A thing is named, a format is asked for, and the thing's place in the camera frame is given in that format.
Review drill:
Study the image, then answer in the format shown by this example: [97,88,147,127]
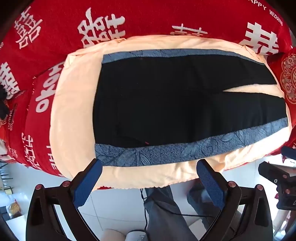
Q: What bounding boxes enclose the person's grey trousers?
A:
[143,180,223,241]

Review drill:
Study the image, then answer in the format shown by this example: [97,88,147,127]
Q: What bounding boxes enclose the black pants with blue stripes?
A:
[92,49,288,167]

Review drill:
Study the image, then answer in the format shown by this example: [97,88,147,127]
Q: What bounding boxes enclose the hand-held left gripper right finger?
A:
[196,159,272,241]

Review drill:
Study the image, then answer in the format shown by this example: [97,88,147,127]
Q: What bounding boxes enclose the black wire rack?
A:
[0,159,13,189]

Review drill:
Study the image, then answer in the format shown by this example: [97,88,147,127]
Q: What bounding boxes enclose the cream fleece blanket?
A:
[49,35,292,190]

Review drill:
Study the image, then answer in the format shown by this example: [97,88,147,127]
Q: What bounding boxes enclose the red pillow gold flower pattern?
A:
[269,46,296,105]

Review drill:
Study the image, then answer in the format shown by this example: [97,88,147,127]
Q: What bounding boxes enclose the red printed blanket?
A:
[0,0,295,179]

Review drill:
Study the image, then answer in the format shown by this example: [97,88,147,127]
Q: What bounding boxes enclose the yellow snack packet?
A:
[6,199,23,217]

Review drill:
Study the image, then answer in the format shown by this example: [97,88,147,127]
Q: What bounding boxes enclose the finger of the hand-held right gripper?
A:
[258,162,296,184]
[281,146,296,161]

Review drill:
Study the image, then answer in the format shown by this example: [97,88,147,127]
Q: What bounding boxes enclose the white shoe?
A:
[124,229,149,241]

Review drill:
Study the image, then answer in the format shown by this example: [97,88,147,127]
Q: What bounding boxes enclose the black fuzzy object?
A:
[0,84,10,119]

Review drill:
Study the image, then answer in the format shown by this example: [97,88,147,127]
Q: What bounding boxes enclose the red pillow small gold print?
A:
[0,89,31,164]

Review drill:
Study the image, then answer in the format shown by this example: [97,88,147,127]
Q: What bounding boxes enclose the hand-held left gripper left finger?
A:
[26,159,103,241]

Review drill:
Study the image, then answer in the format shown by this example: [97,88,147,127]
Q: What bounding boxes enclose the black cable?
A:
[139,187,214,233]

